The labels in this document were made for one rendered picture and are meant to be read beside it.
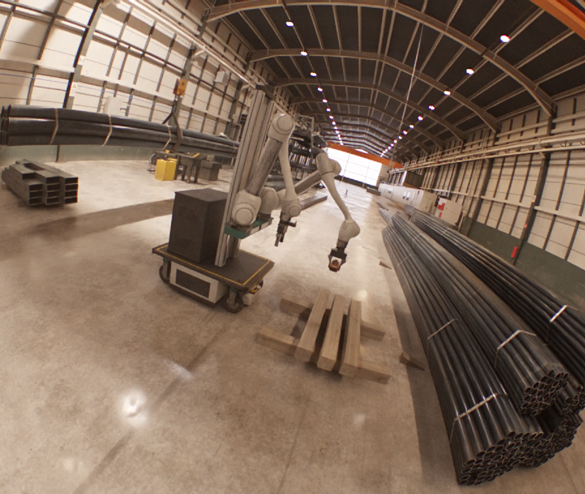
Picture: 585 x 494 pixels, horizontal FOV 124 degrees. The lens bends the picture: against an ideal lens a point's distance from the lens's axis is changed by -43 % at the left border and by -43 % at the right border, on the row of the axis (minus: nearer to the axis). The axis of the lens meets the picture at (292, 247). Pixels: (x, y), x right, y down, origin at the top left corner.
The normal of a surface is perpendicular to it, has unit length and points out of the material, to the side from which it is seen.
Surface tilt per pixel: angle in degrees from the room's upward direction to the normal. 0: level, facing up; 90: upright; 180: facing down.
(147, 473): 0
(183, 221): 90
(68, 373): 0
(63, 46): 90
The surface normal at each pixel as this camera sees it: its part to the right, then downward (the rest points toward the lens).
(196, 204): -0.24, 0.24
